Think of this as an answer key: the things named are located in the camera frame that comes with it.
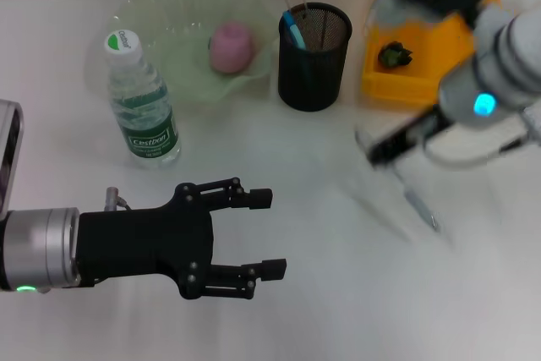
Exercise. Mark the light blue scissors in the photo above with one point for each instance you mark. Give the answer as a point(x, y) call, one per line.
point(293, 29)

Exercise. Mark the pink peach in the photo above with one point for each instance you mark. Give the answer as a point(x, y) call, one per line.
point(232, 48)

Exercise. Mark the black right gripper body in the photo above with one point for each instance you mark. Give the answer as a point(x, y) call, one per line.
point(406, 139)

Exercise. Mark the black mesh pen holder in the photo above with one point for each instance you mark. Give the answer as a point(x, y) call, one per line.
point(313, 78)

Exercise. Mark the green plastic wrapper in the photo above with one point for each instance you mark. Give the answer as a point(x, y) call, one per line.
point(395, 55)

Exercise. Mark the yellow plastic bin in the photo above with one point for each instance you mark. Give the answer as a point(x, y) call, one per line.
point(422, 39)

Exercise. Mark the green glass fruit plate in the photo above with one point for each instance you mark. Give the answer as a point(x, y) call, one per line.
point(181, 10)

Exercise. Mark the silver ballpoint pen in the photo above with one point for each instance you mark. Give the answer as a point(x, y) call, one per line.
point(418, 204)

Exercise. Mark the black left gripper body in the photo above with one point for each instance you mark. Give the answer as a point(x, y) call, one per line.
point(148, 242)

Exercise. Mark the clear green-label water bottle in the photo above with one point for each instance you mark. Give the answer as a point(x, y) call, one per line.
point(148, 132)

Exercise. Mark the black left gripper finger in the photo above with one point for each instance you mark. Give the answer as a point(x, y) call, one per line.
point(274, 270)
point(261, 198)

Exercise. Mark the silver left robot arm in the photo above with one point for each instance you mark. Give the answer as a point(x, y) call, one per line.
point(42, 247)

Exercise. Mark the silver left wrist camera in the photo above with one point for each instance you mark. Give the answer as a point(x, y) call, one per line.
point(9, 149)

